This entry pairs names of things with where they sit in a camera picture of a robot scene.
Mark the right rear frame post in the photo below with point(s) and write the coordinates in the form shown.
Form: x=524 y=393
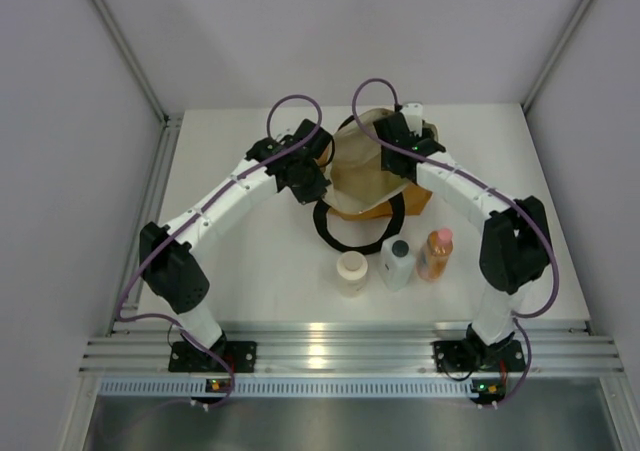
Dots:
x=573 y=23

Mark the frame post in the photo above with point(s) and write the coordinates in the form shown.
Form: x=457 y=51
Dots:
x=128 y=57
x=573 y=23

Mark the left rear frame post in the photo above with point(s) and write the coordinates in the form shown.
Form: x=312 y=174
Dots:
x=128 y=57

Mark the orange liquid bottle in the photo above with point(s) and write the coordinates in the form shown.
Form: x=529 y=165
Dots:
x=434 y=255

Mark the white bottle black cap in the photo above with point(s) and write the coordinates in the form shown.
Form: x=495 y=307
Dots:
x=397 y=263

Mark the slotted grey cable duct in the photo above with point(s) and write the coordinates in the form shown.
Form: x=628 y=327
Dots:
x=295 y=387

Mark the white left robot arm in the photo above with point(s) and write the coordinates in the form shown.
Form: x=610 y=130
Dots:
x=172 y=255

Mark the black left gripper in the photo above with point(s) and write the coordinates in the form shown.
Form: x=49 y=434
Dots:
x=316 y=191

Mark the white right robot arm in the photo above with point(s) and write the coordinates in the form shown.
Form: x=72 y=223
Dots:
x=515 y=240

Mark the cream round jar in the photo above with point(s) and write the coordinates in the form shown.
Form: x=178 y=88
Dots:
x=352 y=270

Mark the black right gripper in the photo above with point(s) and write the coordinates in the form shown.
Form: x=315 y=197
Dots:
x=425 y=135

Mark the tan canvas bag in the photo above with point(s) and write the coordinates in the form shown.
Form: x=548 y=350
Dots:
x=360 y=190

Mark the aluminium frame rail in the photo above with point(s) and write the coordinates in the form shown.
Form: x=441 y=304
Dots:
x=564 y=350
x=149 y=210

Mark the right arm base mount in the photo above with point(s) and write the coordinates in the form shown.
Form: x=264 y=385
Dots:
x=467 y=356

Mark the left aluminium frame rail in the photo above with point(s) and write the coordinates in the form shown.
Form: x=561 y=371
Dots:
x=149 y=210

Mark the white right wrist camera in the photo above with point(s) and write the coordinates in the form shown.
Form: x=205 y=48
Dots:
x=413 y=115

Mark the front aluminium frame rail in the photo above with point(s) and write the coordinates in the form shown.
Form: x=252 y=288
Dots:
x=564 y=350

